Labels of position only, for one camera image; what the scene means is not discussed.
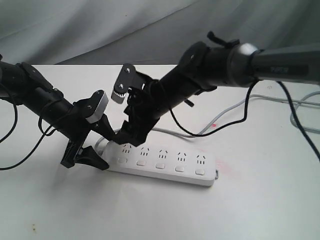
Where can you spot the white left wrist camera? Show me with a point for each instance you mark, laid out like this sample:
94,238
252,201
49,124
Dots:
95,106

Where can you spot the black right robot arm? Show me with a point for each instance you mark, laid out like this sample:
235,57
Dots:
203,69

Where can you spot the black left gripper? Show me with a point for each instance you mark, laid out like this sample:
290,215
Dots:
69,120

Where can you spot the white five-outlet power strip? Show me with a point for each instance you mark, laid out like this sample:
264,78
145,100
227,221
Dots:
184,165

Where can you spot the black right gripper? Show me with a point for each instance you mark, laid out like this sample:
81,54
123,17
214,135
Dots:
141,105

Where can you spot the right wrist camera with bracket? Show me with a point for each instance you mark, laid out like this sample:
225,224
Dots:
127,78

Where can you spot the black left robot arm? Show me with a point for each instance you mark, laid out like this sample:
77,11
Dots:
22,84

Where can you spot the grey backdrop cloth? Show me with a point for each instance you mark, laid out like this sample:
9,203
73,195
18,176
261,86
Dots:
112,32

